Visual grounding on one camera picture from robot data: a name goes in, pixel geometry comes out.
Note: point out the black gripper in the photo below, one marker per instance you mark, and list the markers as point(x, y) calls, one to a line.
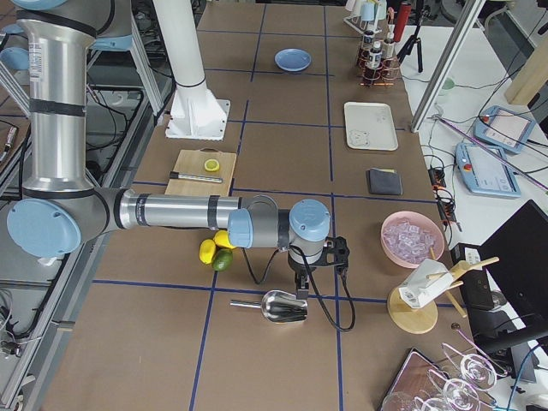
point(300, 271)

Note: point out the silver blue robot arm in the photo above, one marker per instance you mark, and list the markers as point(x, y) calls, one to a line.
point(61, 209)

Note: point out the blue round plate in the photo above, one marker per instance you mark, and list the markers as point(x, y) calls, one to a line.
point(292, 60)

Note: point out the metal scoop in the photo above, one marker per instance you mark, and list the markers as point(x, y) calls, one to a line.
point(278, 306)

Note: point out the green lime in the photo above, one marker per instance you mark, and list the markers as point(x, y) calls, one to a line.
point(222, 259)

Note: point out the wooden cup stand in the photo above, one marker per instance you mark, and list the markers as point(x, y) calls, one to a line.
point(420, 321)

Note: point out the pink bowl of ice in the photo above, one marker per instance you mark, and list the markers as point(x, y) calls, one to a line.
point(408, 238)

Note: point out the white paper carton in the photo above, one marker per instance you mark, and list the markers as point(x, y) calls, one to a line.
point(429, 280)

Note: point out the dark folded cloth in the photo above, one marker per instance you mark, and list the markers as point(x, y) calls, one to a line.
point(385, 182)

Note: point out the wooden cutting board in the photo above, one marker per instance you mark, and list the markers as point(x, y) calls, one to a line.
point(192, 162)

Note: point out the half cut lemon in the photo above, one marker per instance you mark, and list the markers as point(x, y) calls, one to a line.
point(211, 165)

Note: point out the cream rectangular tray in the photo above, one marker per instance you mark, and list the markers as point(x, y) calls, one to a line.
point(369, 126)

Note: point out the wine glass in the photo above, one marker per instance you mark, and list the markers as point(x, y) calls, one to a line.
point(474, 365)
point(459, 394)

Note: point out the black monitor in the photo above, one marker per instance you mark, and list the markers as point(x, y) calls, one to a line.
point(521, 274)

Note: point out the blue teach pendant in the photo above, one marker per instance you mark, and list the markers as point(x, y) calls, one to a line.
point(504, 128)
point(483, 173)

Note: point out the dark drink bottle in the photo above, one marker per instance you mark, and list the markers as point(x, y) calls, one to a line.
point(365, 46)
point(374, 56)

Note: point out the red cylinder bottle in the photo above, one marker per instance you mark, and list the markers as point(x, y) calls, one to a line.
point(402, 16)

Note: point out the black tripod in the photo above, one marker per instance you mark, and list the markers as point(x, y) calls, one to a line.
point(414, 40)

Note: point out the black handled knife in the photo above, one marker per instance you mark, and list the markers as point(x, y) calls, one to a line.
point(175, 175)

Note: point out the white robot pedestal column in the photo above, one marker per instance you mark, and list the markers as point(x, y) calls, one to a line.
point(195, 113)

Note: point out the copper wire bottle rack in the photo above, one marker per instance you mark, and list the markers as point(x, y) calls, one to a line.
point(381, 76)

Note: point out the white wire cup rack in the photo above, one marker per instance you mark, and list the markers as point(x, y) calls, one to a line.
point(365, 15)

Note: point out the aluminium frame post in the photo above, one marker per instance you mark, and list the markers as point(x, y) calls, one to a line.
point(456, 40)

